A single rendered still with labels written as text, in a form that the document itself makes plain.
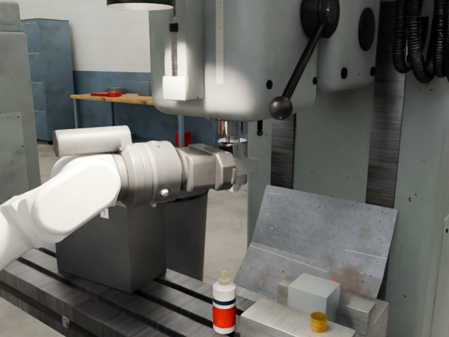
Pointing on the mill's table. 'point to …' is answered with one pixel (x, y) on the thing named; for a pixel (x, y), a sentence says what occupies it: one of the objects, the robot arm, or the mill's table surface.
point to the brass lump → (318, 321)
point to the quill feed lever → (311, 28)
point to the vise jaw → (284, 323)
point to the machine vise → (351, 311)
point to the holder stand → (117, 247)
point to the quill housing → (241, 60)
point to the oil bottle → (224, 305)
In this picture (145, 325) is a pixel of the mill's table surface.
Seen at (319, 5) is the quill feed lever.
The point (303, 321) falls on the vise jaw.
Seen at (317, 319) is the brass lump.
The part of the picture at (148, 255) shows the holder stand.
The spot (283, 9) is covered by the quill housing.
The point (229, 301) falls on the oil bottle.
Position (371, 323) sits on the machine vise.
